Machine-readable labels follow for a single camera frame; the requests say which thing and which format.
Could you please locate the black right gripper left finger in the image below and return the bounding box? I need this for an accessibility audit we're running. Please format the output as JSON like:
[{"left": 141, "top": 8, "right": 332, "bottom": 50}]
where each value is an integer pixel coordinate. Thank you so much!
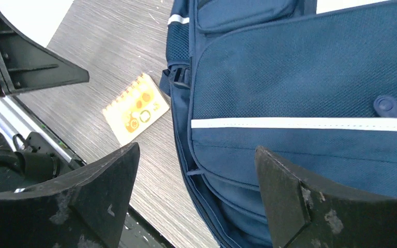
[{"left": 0, "top": 143, "right": 140, "bottom": 247}]

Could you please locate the orange spiral notepad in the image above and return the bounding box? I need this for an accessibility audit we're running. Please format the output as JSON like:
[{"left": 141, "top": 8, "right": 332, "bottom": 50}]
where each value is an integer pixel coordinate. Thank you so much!
[{"left": 102, "top": 73, "right": 170, "bottom": 146}]

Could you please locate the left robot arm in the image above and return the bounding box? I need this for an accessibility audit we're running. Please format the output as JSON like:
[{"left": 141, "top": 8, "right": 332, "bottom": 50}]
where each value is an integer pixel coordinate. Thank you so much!
[{"left": 0, "top": 12, "right": 89, "bottom": 192}]

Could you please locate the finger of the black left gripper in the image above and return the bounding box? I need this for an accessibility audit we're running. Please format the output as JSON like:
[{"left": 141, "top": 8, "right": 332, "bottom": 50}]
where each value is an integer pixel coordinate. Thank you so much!
[{"left": 0, "top": 11, "right": 90, "bottom": 97}]

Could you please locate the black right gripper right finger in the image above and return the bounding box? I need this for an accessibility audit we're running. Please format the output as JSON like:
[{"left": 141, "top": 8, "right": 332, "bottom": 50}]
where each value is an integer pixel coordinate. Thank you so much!
[{"left": 255, "top": 146, "right": 397, "bottom": 247}]

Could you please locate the navy blue backpack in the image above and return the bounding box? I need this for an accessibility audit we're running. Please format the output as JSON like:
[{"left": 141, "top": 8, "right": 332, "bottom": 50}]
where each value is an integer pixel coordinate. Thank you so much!
[{"left": 160, "top": 1, "right": 397, "bottom": 247}]

